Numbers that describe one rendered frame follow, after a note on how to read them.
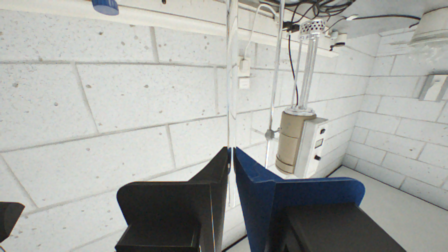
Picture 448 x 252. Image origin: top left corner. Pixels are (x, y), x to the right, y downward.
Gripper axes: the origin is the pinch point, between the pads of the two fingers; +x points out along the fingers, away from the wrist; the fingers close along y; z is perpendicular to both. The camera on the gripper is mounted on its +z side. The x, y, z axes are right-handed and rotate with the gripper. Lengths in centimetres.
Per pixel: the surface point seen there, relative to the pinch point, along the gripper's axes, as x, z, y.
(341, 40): 85, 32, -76
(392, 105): 134, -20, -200
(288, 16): 59, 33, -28
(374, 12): 58, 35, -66
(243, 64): 57, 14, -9
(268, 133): 43.3, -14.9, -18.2
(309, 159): 26.2, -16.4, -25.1
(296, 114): 31.0, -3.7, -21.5
